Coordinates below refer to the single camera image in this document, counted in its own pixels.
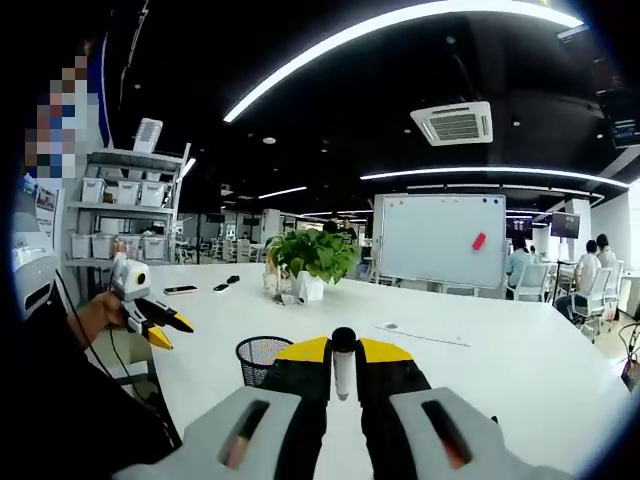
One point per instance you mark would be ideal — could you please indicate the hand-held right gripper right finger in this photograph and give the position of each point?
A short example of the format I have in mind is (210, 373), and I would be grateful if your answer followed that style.
(390, 390)

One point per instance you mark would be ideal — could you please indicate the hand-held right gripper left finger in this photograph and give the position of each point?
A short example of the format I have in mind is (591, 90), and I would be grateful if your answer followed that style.
(300, 390)

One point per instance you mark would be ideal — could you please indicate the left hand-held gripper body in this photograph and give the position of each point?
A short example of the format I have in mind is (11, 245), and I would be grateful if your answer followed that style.
(127, 277)

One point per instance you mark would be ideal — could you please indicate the black whiteboard marker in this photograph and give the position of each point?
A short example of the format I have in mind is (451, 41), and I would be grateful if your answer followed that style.
(344, 370)

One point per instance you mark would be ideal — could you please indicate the black mesh pen holder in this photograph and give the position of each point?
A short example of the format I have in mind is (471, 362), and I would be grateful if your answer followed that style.
(255, 360)

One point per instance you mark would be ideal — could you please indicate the white whiteboard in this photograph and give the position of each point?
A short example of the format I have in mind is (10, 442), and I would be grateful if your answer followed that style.
(435, 235)

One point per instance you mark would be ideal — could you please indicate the person's left hand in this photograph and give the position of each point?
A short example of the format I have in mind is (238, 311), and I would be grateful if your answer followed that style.
(102, 310)

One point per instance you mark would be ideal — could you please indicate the black smartphone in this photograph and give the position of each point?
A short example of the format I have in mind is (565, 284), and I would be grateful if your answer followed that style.
(180, 289)

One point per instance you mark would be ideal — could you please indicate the row of white storage boxes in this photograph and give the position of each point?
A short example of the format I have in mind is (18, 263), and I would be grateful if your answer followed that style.
(127, 192)

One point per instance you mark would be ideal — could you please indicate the white chest device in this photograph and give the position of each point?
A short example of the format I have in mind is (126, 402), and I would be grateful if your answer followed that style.
(30, 260)

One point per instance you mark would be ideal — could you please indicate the person's black shirt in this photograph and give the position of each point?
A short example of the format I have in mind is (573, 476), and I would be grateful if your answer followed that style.
(75, 400)

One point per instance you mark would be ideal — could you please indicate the grey metal shelf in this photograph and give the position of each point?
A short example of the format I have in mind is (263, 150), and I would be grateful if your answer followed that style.
(130, 157)

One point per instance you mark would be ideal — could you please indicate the short ceiling light strip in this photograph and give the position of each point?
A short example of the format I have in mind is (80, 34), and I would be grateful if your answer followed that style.
(189, 167)

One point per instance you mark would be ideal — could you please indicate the green plant in white pot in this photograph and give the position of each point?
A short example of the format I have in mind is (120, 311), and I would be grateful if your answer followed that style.
(315, 255)

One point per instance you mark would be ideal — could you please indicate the white ribbed panel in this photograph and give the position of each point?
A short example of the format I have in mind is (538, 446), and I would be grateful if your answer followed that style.
(147, 135)

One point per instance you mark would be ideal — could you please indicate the red board eraser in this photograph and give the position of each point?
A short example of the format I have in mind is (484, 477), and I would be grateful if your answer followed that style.
(478, 240)

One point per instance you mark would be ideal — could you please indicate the white office chair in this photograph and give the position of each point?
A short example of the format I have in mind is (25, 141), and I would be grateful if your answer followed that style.
(530, 280)
(597, 295)

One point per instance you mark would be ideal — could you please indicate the row of coloured magnets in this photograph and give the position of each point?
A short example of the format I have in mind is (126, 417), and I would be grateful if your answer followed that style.
(496, 201)

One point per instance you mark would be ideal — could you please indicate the curved ceiling light strip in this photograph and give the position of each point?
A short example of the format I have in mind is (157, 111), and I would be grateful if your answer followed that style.
(475, 171)
(310, 59)

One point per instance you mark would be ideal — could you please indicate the dark monitor on stand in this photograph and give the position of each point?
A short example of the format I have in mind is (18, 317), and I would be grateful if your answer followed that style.
(566, 225)

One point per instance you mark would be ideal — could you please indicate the ceiling air conditioner vent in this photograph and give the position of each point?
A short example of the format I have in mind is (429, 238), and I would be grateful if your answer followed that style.
(452, 124)

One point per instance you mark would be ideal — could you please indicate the large hanging dark monitor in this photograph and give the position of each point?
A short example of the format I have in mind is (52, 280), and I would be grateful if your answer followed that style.
(620, 120)

